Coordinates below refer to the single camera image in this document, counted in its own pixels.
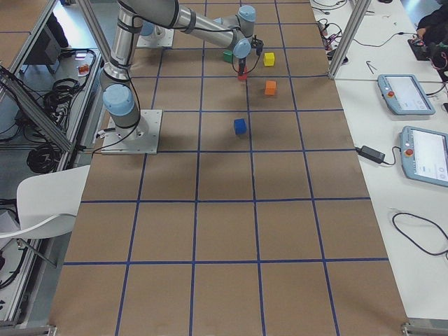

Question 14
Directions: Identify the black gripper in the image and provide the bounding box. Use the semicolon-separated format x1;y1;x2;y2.
238;58;246;76

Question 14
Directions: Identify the red block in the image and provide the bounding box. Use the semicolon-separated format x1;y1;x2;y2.
237;73;248;81

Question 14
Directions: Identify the green block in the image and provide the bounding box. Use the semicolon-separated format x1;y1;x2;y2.
223;50;233;63

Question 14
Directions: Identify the yellow block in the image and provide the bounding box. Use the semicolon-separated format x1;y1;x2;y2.
263;52;276;67

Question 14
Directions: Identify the orange block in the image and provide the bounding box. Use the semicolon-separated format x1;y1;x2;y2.
265;80;277;96

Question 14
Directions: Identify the blue block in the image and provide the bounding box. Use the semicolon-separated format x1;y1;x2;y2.
233;118;247;136

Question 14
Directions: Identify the allen key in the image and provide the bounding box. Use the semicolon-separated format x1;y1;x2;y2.
365;60;377;74

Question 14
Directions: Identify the far teach pendant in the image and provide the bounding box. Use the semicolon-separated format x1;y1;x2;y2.
377;74;435;116

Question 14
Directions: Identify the teach pendant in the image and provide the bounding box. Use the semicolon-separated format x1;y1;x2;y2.
400;126;447;187
377;74;435;116

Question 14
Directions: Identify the black power adapter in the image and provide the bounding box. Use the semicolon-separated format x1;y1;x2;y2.
356;146;385;164

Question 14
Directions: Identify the near teach pendant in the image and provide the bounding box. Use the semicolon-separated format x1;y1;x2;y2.
400;126;447;187

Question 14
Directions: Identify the white chair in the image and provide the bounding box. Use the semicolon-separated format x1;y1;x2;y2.
1;165;90;239

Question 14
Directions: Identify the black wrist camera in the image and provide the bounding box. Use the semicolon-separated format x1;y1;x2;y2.
251;35;264;56

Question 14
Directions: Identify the aluminium frame post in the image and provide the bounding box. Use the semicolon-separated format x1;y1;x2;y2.
328;0;371;79

